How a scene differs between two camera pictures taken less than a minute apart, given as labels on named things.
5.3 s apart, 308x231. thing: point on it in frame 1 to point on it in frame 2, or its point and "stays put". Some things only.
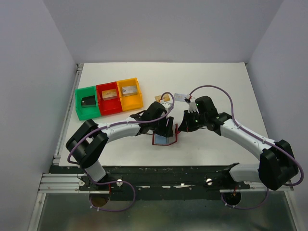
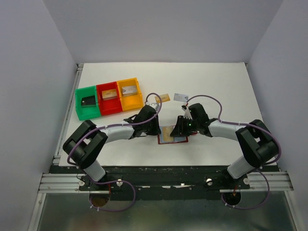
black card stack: x=88 y=101 stays put
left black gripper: x=166 y=131 to x=156 y=131
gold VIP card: x=165 y=97 stays put
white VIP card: x=180 y=97 stays put
